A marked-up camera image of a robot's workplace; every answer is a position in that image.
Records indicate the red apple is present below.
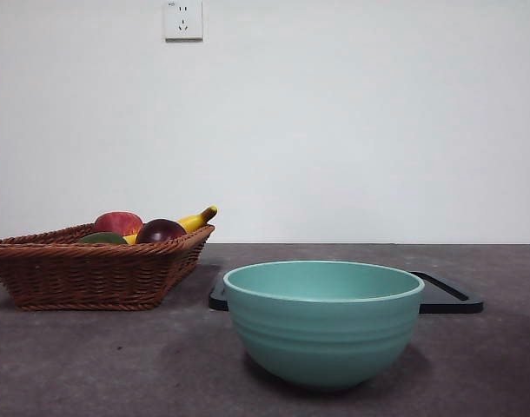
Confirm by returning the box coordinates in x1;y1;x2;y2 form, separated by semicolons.
93;210;144;238

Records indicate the black rectangular tray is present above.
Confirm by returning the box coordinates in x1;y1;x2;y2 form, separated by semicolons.
208;271;485;314

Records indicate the dark purple round fruit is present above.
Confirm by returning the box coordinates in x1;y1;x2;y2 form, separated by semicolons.
136;218;189;244

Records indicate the yellow banana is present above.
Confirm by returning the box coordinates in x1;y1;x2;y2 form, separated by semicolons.
123;205;219;245

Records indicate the brown wicker basket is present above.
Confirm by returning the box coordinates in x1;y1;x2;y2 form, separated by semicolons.
0;223;216;312

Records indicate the green avocado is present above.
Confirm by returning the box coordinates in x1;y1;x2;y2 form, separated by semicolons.
77;231;128;245

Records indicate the teal ribbed bowl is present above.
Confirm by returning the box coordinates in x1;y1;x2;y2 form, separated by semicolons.
222;259;426;390

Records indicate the white wall socket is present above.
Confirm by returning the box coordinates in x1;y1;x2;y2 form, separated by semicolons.
163;0;204;43

